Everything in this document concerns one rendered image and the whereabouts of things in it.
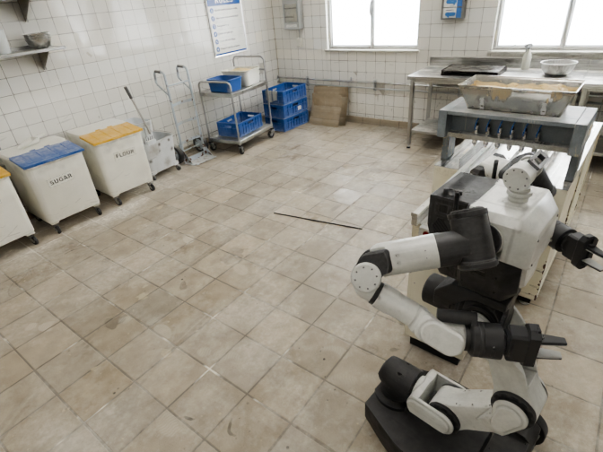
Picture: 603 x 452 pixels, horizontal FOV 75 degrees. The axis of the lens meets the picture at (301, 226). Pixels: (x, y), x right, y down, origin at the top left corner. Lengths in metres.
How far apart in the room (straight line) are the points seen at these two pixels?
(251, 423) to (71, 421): 0.96
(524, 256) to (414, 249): 0.30
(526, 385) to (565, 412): 0.90
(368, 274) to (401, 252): 0.10
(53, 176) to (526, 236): 3.89
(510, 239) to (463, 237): 0.15
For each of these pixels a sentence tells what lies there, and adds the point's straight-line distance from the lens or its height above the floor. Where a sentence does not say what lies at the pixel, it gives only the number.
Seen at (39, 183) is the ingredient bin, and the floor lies 0.54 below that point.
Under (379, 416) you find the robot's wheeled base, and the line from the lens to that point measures 1.99.
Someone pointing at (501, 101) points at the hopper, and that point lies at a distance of 2.44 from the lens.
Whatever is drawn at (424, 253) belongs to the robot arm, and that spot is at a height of 1.25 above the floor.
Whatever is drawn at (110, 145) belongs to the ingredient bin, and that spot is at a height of 0.65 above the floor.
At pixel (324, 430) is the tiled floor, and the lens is 2.15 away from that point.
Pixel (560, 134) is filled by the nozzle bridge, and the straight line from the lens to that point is 2.45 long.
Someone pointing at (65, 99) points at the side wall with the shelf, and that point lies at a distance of 4.98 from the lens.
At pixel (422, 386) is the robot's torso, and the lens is 1.89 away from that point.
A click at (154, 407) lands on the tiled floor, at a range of 2.42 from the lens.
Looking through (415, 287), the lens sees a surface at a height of 0.45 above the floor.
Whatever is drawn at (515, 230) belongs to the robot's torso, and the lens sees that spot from 1.13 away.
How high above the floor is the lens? 1.83
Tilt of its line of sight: 31 degrees down
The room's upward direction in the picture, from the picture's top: 5 degrees counter-clockwise
